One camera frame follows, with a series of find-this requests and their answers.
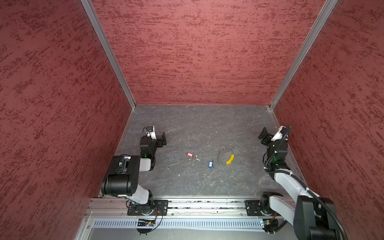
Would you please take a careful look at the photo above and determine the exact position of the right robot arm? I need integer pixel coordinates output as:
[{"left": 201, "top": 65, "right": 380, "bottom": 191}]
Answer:
[{"left": 258, "top": 126, "right": 348, "bottom": 240}]

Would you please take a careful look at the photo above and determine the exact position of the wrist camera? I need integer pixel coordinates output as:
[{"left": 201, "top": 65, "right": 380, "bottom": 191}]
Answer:
[
  {"left": 271, "top": 126, "right": 291, "bottom": 142},
  {"left": 145, "top": 126, "right": 157, "bottom": 140}
]

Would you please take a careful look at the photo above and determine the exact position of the white slotted cable duct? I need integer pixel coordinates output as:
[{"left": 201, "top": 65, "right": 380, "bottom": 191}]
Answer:
[{"left": 92, "top": 218, "right": 263, "bottom": 232}]

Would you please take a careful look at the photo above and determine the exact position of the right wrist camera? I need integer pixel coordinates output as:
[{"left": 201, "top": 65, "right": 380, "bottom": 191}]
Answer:
[{"left": 271, "top": 126, "right": 291, "bottom": 142}]

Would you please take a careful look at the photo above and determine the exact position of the right aluminium corner post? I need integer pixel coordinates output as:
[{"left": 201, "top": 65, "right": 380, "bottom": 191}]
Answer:
[{"left": 269, "top": 0, "right": 338, "bottom": 112}]

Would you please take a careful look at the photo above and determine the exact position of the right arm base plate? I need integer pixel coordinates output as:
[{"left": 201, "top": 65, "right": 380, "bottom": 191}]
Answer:
[{"left": 245, "top": 200, "right": 271, "bottom": 217}]

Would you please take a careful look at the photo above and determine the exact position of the aluminium mounting rail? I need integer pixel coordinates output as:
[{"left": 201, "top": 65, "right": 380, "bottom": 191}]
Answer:
[{"left": 85, "top": 196, "right": 301, "bottom": 219}]

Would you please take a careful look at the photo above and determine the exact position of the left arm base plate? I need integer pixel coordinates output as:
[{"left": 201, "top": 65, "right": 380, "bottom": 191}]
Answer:
[{"left": 127, "top": 200, "right": 169, "bottom": 217}]

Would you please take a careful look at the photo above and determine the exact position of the large perforated keyring yellow segment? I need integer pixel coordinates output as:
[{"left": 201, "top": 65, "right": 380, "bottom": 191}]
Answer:
[{"left": 217, "top": 146, "right": 235, "bottom": 165}]

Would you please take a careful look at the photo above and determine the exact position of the black corrugated cable conduit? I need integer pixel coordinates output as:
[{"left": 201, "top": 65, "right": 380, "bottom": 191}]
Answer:
[{"left": 263, "top": 125, "right": 349, "bottom": 240}]

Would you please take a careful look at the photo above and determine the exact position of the right circuit board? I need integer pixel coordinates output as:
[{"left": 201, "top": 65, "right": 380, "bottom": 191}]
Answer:
[{"left": 263, "top": 219, "right": 279, "bottom": 234}]

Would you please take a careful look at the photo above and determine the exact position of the left circuit board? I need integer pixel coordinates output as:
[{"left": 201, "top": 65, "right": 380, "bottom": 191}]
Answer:
[{"left": 137, "top": 219, "right": 156, "bottom": 228}]

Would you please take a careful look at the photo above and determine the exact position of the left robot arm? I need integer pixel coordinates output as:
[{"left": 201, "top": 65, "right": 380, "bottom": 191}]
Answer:
[{"left": 101, "top": 132, "right": 167, "bottom": 216}]

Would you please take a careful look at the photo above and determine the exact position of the circuit board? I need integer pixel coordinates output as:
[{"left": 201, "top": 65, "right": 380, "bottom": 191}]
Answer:
[
  {"left": 263, "top": 219, "right": 279, "bottom": 234},
  {"left": 137, "top": 219, "right": 156, "bottom": 228}
]

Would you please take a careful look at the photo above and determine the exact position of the left aluminium corner post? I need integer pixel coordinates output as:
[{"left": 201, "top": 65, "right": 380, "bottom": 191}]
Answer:
[{"left": 81, "top": 0, "right": 137, "bottom": 111}]

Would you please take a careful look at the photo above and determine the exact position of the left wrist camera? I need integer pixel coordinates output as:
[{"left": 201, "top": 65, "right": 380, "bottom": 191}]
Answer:
[{"left": 145, "top": 126, "right": 157, "bottom": 140}]

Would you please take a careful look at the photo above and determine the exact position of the aluminium corner post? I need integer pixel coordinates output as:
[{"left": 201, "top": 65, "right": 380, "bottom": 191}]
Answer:
[
  {"left": 269, "top": 0, "right": 338, "bottom": 112},
  {"left": 81, "top": 0, "right": 137, "bottom": 111}
]

